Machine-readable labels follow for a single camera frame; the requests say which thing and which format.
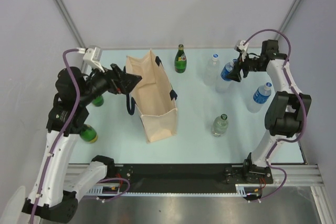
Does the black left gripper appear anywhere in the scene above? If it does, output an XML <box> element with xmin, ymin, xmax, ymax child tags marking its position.
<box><xmin>77</xmin><ymin>60</ymin><xmax>142</xmax><ymax>106</ymax></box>

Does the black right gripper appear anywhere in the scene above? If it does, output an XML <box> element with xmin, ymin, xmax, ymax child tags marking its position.
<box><xmin>225</xmin><ymin>51</ymin><xmax>265</xmax><ymax>82</ymax></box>

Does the blue label water bottle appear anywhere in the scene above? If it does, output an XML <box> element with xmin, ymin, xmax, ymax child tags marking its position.
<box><xmin>215</xmin><ymin>59</ymin><xmax>237</xmax><ymax>93</ymax></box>

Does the clear unlabelled plastic water bottle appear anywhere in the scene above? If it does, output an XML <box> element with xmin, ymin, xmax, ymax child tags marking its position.
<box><xmin>203</xmin><ymin>54</ymin><xmax>220</xmax><ymax>86</ymax></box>

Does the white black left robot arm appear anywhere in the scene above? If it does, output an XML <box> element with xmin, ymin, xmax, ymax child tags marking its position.
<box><xmin>22</xmin><ymin>64</ymin><xmax>142</xmax><ymax>223</ymax></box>

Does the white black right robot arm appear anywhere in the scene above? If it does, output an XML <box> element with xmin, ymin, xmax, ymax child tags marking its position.
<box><xmin>227</xmin><ymin>40</ymin><xmax>312</xmax><ymax>184</ymax></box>

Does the beige canvas tote bag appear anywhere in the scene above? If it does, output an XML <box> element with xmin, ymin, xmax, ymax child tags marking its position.
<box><xmin>125</xmin><ymin>50</ymin><xmax>177</xmax><ymax>143</ymax></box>

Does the green bottle far left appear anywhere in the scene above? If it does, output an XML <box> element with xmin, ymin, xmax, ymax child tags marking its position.
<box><xmin>91</xmin><ymin>95</ymin><xmax>104</xmax><ymax>107</ymax></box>

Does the blue label bottle right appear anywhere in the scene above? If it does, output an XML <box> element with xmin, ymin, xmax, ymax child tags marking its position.
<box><xmin>247</xmin><ymin>82</ymin><xmax>272</xmax><ymax>113</ymax></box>

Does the clear glass bottle green cap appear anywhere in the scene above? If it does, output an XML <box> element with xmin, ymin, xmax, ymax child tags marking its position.
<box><xmin>211</xmin><ymin>114</ymin><xmax>228</xmax><ymax>137</ymax></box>

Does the green Perrier bottle back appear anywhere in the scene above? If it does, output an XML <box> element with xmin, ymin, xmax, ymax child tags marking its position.
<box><xmin>174</xmin><ymin>44</ymin><xmax>187</xmax><ymax>73</ymax></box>

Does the green bottle front left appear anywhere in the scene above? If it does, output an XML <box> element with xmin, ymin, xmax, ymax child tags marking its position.
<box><xmin>79</xmin><ymin>124</ymin><xmax>98</xmax><ymax>143</ymax></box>

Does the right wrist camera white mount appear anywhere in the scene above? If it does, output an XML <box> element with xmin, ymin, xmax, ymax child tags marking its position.
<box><xmin>234</xmin><ymin>40</ymin><xmax>249</xmax><ymax>62</ymax></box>

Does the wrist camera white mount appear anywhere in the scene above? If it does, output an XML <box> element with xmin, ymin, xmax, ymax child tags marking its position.
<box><xmin>77</xmin><ymin>46</ymin><xmax>105</xmax><ymax>73</ymax></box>
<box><xmin>234</xmin><ymin>40</ymin><xmax>249</xmax><ymax>62</ymax></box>

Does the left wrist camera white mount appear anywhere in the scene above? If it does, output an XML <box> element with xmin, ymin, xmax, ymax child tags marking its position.
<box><xmin>77</xmin><ymin>46</ymin><xmax>105</xmax><ymax>73</ymax></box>

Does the aluminium corner post right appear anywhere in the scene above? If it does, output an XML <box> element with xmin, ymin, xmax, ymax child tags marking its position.
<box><xmin>278</xmin><ymin>0</ymin><xmax>317</xmax><ymax>35</ymax></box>

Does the aluminium corner post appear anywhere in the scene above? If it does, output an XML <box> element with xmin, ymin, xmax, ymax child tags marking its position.
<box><xmin>278</xmin><ymin>0</ymin><xmax>317</xmax><ymax>35</ymax></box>
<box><xmin>38</xmin><ymin>0</ymin><xmax>89</xmax><ymax>54</ymax></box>

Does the aluminium corner post left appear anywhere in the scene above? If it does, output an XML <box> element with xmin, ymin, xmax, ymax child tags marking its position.
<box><xmin>38</xmin><ymin>0</ymin><xmax>89</xmax><ymax>54</ymax></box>

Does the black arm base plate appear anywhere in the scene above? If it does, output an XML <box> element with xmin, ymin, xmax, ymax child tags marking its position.
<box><xmin>108</xmin><ymin>164</ymin><xmax>273</xmax><ymax>194</ymax></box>

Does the white slotted cable duct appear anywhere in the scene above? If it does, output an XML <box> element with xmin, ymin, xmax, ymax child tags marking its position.
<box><xmin>86</xmin><ymin>184</ymin><xmax>272</xmax><ymax>196</ymax></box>

